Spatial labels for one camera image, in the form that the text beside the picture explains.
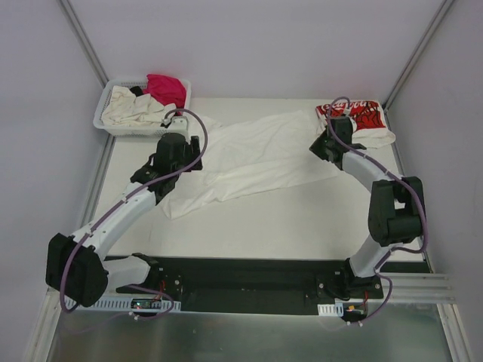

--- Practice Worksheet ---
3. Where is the plain white t-shirt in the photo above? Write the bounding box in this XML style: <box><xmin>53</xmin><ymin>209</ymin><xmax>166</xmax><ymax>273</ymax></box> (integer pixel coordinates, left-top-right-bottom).
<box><xmin>160</xmin><ymin>110</ymin><xmax>338</xmax><ymax>219</ymax></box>

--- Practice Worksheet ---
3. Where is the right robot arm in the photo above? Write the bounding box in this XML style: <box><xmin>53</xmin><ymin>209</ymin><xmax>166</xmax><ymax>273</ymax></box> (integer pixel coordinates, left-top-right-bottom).
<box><xmin>309</xmin><ymin>117</ymin><xmax>427</xmax><ymax>298</ymax></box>

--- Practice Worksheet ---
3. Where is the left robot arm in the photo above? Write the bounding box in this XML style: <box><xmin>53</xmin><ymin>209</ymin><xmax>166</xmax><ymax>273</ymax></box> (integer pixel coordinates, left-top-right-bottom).
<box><xmin>45</xmin><ymin>133</ymin><xmax>206</xmax><ymax>307</ymax></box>

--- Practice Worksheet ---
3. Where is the white plastic laundry basket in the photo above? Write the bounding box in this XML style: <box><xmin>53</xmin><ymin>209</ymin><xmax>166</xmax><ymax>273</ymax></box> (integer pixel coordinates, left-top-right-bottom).
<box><xmin>93</xmin><ymin>77</ymin><xmax>189</xmax><ymax>137</ymax></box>

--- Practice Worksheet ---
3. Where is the folded Coca-Cola print t-shirt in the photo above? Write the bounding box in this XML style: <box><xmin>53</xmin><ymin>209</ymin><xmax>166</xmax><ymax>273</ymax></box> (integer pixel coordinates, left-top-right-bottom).
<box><xmin>331</xmin><ymin>100</ymin><xmax>395</xmax><ymax>149</ymax></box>

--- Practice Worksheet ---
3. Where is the pink garment in basket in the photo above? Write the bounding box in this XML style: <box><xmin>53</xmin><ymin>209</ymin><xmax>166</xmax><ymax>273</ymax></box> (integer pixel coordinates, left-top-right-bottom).
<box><xmin>143</xmin><ymin>74</ymin><xmax>187</xmax><ymax>109</ymax></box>

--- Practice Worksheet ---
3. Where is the cream shirt in basket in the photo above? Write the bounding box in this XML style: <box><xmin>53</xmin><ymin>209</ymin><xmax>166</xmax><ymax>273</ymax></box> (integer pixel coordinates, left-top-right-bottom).
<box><xmin>100</xmin><ymin>85</ymin><xmax>176</xmax><ymax>127</ymax></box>

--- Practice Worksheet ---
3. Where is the black garment in basket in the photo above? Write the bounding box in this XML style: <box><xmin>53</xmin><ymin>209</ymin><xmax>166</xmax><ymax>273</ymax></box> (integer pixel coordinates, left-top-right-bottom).
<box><xmin>130</xmin><ymin>86</ymin><xmax>144</xmax><ymax>97</ymax></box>

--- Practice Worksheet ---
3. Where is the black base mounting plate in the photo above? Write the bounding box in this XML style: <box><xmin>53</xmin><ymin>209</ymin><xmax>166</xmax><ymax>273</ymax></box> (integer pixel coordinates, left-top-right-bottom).
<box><xmin>105</xmin><ymin>254</ymin><xmax>384</xmax><ymax>316</ymax></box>

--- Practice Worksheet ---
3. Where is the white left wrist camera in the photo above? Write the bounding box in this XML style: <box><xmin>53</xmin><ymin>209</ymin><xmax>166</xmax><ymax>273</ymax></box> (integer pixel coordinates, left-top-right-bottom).
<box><xmin>162</xmin><ymin>115</ymin><xmax>189</xmax><ymax>139</ymax></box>

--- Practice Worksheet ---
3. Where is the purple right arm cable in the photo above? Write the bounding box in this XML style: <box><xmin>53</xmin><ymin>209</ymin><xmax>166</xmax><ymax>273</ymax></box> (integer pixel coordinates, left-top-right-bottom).
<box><xmin>325</xmin><ymin>95</ymin><xmax>431</xmax><ymax>333</ymax></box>

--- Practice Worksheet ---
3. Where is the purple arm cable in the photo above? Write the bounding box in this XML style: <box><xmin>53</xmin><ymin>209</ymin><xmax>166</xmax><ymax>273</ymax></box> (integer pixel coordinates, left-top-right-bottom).
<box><xmin>60</xmin><ymin>108</ymin><xmax>209</xmax><ymax>321</ymax></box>
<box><xmin>325</xmin><ymin>95</ymin><xmax>431</xmax><ymax>333</ymax></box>

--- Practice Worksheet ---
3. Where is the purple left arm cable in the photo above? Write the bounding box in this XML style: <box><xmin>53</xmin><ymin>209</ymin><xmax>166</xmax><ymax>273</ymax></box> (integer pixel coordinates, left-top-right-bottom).
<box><xmin>60</xmin><ymin>108</ymin><xmax>209</xmax><ymax>321</ymax></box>

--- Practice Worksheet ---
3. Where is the left white cable duct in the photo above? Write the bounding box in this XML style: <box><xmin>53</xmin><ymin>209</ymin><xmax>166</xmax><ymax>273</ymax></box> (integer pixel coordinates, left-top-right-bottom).
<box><xmin>76</xmin><ymin>296</ymin><xmax>181</xmax><ymax>313</ymax></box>

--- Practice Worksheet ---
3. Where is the white cable duct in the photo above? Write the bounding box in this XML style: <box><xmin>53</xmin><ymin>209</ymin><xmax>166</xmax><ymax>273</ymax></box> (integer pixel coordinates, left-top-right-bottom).
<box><xmin>76</xmin><ymin>296</ymin><xmax>181</xmax><ymax>313</ymax></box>
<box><xmin>317</xmin><ymin>303</ymin><xmax>344</xmax><ymax>318</ymax></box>

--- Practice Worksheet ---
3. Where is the aluminium frame post left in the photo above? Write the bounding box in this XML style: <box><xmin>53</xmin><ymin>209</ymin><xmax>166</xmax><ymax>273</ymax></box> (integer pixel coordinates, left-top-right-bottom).
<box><xmin>57</xmin><ymin>0</ymin><xmax>109</xmax><ymax>87</ymax></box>

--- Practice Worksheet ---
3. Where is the aluminium frame post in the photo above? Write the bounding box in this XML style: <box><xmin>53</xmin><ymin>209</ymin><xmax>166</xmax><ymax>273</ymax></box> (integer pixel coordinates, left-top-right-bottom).
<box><xmin>57</xmin><ymin>0</ymin><xmax>109</xmax><ymax>87</ymax></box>
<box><xmin>383</xmin><ymin>0</ymin><xmax>456</xmax><ymax>112</ymax></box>

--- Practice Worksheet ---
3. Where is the aluminium extrusion rail right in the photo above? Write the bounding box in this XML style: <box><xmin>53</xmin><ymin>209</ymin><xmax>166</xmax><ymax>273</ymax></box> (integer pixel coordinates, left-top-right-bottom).
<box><xmin>383</xmin><ymin>273</ymin><xmax>456</xmax><ymax>304</ymax></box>

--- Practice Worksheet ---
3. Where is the right white cable duct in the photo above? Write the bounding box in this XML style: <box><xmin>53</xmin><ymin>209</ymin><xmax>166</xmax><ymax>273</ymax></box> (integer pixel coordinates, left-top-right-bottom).
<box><xmin>317</xmin><ymin>303</ymin><xmax>344</xmax><ymax>318</ymax></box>

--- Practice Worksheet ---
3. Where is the aluminium frame post right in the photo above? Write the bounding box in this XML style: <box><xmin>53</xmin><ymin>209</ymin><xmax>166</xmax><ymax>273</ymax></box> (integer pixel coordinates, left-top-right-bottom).
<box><xmin>383</xmin><ymin>0</ymin><xmax>456</xmax><ymax>112</ymax></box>

